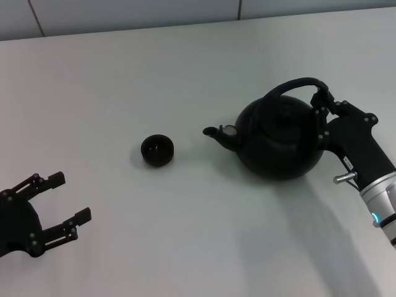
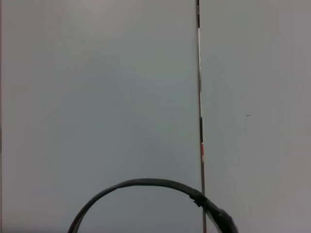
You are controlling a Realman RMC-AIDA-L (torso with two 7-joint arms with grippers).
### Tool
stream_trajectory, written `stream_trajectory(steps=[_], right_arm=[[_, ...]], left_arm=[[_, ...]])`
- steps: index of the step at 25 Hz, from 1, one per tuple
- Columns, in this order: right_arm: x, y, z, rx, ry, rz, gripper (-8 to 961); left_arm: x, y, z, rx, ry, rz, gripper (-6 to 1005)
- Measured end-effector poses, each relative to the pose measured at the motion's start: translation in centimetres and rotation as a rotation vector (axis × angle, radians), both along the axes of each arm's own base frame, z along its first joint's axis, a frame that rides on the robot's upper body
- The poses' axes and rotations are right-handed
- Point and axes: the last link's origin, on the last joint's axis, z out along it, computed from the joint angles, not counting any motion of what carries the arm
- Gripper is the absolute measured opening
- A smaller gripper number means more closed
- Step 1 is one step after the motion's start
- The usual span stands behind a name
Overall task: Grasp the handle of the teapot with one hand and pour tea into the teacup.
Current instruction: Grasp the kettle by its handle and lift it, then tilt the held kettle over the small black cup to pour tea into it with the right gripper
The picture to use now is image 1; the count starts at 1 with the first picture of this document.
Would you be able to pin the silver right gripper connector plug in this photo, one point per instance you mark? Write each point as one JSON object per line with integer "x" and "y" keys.
{"x": 343, "y": 178}

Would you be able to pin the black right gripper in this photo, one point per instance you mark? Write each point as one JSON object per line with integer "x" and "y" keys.
{"x": 355, "y": 139}

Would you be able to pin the small black teacup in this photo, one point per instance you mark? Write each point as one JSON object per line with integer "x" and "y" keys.
{"x": 157, "y": 151}

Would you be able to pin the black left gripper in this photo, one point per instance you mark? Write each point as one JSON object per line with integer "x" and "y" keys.
{"x": 18, "y": 226}

